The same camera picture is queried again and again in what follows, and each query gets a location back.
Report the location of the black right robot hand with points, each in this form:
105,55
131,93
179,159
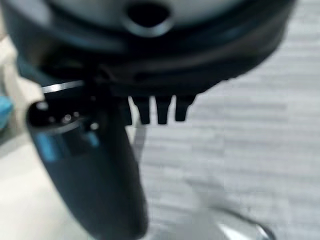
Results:
155,62

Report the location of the grey striped carpet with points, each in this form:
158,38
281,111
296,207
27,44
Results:
237,140

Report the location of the blue object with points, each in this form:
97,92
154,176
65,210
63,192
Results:
5,111

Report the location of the silver robot leg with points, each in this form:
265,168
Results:
225,222

